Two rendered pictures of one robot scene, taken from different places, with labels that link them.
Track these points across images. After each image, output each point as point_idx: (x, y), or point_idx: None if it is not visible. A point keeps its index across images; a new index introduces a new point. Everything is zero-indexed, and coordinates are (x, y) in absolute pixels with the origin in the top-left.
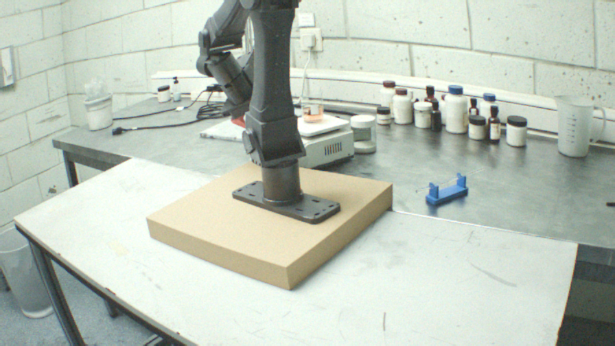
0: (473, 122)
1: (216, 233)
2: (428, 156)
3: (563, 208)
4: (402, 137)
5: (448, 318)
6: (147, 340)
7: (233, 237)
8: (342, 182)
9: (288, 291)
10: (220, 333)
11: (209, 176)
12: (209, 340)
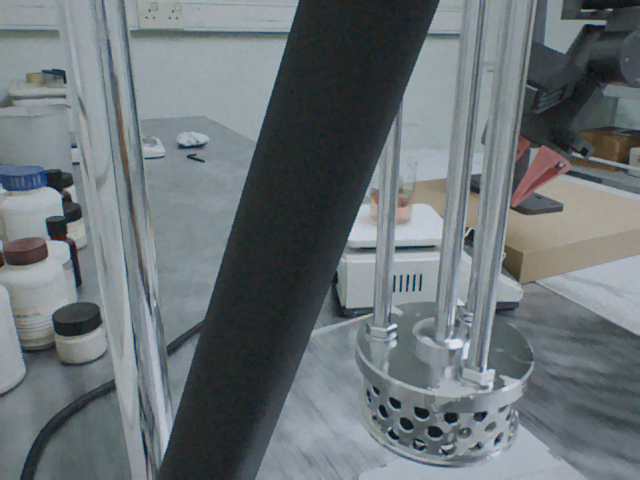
0: (81, 212)
1: (580, 189)
2: (226, 242)
3: (244, 170)
4: (170, 288)
5: (434, 164)
6: None
7: (562, 184)
8: (426, 196)
9: None
10: (574, 182)
11: (619, 318)
12: (582, 181)
